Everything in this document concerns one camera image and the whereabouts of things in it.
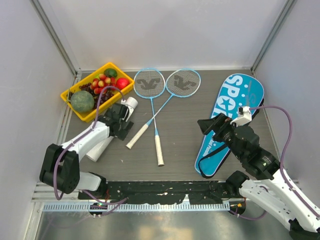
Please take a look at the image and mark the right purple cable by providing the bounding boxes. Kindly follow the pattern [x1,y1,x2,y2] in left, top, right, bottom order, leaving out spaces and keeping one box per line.
[249,105,320,220]

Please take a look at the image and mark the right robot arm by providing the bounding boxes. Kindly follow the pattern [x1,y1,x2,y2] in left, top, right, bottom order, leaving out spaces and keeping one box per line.
[197,113,320,240]

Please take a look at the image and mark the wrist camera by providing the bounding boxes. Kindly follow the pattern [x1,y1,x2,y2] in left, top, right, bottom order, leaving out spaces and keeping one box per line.
[121,97,137,121]
[230,106,253,127]

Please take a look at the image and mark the white cable duct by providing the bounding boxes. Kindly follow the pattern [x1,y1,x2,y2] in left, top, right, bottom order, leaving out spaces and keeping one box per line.
[42,201,230,212]

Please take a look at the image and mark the dark purple grapes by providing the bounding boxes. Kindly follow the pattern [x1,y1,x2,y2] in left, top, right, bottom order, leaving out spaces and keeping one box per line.
[79,83,114,109]

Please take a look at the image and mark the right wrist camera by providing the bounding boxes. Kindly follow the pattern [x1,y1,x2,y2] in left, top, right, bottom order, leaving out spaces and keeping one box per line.
[230,106,253,127]

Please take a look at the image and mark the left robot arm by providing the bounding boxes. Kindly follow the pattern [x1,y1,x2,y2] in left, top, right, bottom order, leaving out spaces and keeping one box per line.
[39,103,135,200]

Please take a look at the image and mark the red apple in bin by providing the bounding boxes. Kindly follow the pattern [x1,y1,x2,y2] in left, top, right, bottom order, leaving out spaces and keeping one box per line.
[116,77,130,90]

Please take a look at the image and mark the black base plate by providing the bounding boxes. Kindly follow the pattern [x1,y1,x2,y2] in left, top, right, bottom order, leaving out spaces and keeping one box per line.
[77,180,256,205]

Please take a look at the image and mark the purple cable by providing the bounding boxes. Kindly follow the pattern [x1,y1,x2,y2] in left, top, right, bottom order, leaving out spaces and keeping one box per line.
[53,86,128,216]
[249,105,320,220]

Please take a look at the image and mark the blue racket bag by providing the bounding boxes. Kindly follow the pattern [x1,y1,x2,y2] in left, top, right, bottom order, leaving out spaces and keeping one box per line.
[194,73,265,179]

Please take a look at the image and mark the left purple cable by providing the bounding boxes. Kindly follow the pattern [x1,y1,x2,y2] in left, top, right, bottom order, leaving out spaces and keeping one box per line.
[53,86,128,216]

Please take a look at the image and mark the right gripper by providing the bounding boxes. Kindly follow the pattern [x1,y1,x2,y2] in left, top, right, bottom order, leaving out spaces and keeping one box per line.
[197,112,244,160]

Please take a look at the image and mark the white shuttlecock tube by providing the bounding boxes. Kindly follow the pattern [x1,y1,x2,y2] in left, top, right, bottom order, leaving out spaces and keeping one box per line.
[85,96,139,163]

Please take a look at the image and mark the yellow plastic bin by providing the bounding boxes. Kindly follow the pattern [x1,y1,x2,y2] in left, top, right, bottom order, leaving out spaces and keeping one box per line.
[60,61,135,123]

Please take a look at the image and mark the red cherry bunch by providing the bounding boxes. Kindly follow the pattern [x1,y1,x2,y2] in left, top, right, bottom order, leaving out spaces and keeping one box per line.
[89,73,116,95]

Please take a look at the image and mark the green lime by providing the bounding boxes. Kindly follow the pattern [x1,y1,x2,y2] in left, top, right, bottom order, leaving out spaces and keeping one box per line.
[104,68,118,78]

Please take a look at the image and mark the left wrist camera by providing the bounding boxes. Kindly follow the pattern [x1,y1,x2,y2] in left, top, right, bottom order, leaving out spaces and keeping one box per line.
[121,97,137,121]

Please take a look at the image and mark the green melon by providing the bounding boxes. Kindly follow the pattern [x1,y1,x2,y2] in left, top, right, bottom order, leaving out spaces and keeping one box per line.
[70,90,95,113]

